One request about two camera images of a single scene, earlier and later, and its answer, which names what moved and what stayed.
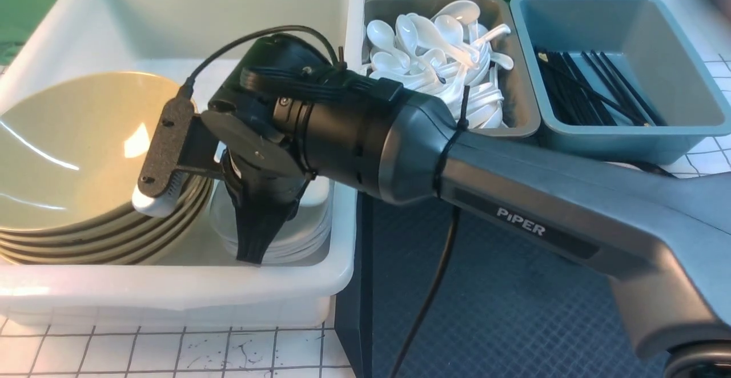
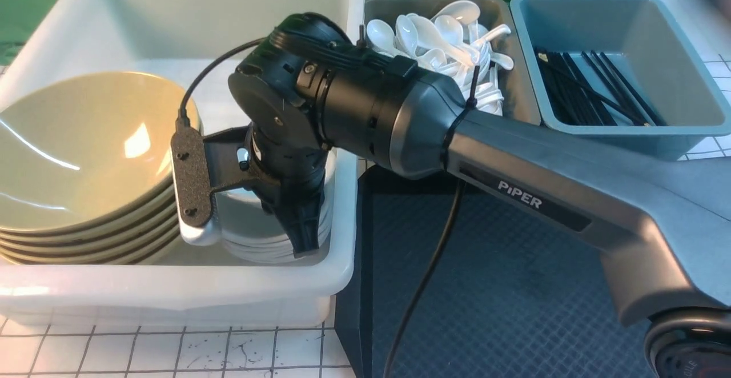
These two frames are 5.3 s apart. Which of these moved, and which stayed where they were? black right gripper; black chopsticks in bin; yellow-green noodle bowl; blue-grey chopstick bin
Moved: black right gripper
Stayed: black chopsticks in bin; yellow-green noodle bowl; blue-grey chopstick bin
